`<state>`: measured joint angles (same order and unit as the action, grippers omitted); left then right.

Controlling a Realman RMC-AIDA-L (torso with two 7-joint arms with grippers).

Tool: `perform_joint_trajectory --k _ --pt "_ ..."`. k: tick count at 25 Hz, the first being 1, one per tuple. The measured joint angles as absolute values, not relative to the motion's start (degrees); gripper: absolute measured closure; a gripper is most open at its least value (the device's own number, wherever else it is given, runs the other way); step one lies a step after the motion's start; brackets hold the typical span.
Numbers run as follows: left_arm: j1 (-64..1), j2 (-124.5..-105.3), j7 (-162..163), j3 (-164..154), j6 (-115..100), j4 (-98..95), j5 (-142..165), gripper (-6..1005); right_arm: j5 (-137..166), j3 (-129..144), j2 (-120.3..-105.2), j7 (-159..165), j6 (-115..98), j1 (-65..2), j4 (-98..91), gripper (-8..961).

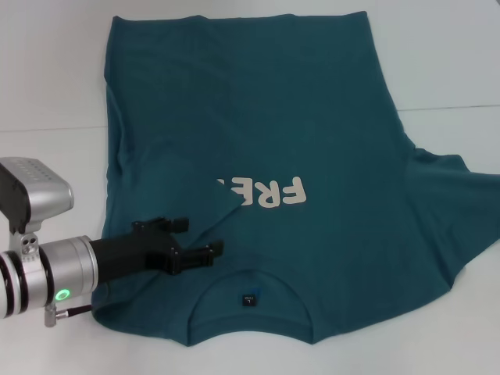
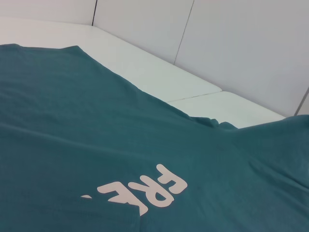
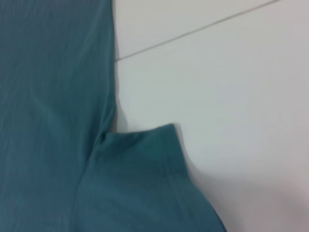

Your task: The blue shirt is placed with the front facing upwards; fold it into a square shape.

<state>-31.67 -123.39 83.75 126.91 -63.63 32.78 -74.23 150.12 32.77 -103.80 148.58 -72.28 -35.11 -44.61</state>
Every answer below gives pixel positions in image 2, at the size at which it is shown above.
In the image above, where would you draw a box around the teal t-shirt with FREE print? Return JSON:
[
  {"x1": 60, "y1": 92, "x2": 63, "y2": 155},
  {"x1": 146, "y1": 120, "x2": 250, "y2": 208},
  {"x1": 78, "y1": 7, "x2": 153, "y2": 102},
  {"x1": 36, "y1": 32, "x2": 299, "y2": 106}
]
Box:
[{"x1": 0, "y1": 43, "x2": 309, "y2": 232}]

